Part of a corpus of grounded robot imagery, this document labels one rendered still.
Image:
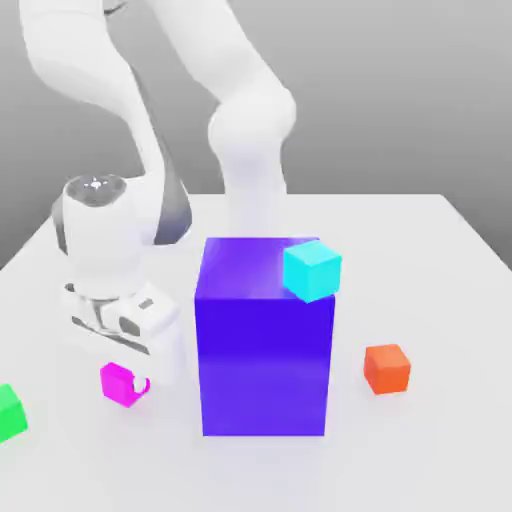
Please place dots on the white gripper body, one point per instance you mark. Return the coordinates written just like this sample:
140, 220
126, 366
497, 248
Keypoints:
168, 356

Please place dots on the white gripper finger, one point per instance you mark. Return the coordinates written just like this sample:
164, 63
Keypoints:
140, 384

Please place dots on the small magenta cube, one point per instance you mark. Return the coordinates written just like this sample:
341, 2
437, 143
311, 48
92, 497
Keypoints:
116, 384

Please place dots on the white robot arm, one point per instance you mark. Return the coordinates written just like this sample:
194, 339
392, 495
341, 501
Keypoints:
100, 240

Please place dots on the small green cube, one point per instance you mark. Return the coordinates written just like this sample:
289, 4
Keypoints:
11, 414

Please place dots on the small cyan cube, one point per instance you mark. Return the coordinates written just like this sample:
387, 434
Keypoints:
310, 272

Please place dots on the small orange cube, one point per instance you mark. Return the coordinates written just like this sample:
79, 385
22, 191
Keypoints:
387, 370

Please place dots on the large purple box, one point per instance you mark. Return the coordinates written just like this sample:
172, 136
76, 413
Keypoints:
264, 360

